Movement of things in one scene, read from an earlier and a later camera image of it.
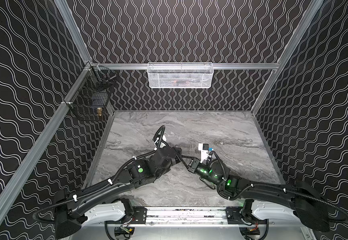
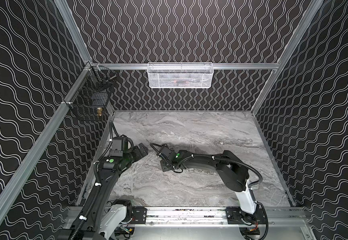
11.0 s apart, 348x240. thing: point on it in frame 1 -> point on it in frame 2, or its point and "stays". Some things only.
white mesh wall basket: (180, 75) stays
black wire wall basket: (89, 102) stays
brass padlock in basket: (99, 110) stays
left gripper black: (176, 154) -> (138, 153)
